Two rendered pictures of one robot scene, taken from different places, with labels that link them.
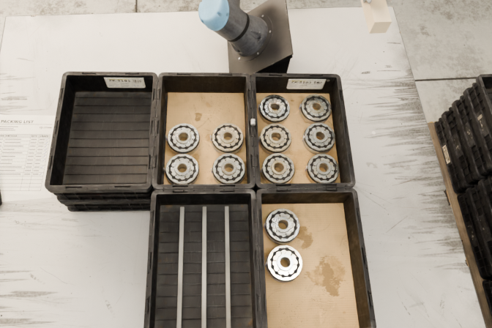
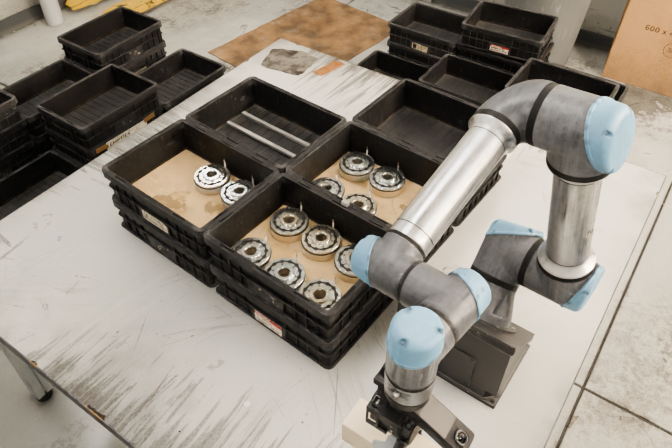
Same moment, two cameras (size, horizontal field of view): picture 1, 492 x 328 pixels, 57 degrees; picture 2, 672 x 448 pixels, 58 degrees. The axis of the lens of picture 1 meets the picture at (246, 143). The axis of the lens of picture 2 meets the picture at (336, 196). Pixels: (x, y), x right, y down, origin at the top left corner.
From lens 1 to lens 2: 168 cm
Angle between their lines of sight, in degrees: 67
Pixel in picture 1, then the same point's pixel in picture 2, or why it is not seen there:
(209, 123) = (389, 211)
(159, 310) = (266, 113)
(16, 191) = not seen: hidden behind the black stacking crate
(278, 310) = (189, 162)
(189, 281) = (267, 133)
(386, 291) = (111, 274)
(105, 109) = not seen: hidden behind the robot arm
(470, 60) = not seen: outside the picture
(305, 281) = (185, 187)
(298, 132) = (311, 271)
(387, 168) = (195, 378)
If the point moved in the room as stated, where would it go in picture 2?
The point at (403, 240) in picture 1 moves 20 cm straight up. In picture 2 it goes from (122, 324) to (102, 274)
